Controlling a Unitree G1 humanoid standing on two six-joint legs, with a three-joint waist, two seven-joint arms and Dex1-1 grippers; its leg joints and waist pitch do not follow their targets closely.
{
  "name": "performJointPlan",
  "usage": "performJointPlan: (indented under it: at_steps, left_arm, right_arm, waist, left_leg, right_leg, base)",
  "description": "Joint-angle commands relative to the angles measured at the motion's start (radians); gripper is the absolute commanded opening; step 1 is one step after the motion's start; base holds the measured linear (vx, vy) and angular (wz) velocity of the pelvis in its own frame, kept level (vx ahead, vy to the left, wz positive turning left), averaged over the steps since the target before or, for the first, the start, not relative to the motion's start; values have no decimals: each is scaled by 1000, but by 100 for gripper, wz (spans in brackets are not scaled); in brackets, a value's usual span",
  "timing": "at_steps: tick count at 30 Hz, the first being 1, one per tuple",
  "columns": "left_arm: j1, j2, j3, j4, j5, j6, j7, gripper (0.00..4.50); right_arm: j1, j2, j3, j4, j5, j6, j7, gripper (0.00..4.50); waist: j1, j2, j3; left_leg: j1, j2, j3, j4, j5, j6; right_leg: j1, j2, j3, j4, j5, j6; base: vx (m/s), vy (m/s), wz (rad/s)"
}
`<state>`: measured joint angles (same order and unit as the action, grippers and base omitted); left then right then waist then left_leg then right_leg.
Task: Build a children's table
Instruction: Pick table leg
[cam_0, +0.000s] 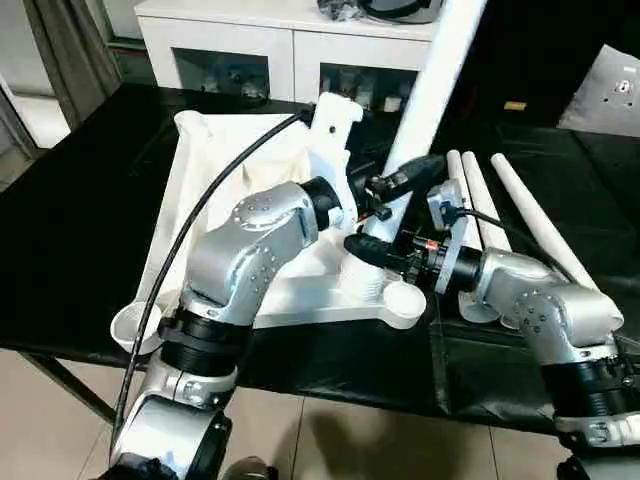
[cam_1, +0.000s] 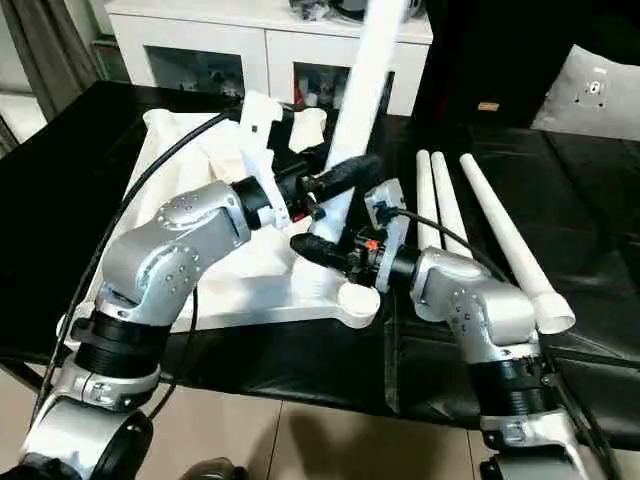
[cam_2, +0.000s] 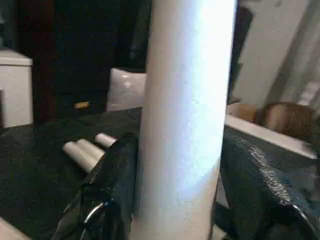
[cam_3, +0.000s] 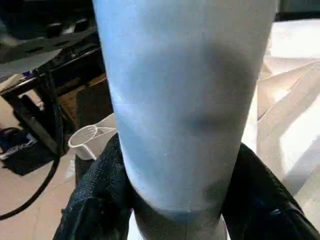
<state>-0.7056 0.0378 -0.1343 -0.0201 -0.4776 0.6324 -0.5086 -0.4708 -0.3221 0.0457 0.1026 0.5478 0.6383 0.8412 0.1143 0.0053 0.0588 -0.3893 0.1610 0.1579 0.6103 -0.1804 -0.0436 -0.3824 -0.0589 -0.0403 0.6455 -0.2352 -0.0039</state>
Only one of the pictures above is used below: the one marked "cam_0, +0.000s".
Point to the dark clutter on cabinet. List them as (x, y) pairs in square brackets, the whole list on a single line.
[(340, 9)]

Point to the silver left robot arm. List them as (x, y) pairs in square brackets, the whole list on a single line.
[(235, 255)]

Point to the white plastic table leg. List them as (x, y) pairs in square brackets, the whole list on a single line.
[(430, 100), (457, 180), (477, 190), (530, 210)]

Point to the white plastic table top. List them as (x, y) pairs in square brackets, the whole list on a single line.
[(200, 165)]

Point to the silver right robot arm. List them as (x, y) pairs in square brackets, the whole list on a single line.
[(560, 315)]

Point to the dark robot lower body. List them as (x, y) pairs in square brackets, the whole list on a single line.
[(250, 470)]

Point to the black cabinet with yellow label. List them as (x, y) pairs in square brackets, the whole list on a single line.
[(530, 60)]

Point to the black table frame leg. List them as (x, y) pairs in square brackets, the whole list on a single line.
[(70, 385)]

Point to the black work mat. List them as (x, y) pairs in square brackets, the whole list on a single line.
[(75, 225)]

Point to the grey helmet on cabinet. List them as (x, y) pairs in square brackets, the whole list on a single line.
[(400, 10)]

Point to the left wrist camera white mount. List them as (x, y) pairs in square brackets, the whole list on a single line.
[(332, 140)]

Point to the white glass-door cabinet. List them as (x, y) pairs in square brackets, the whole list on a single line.
[(225, 40)]

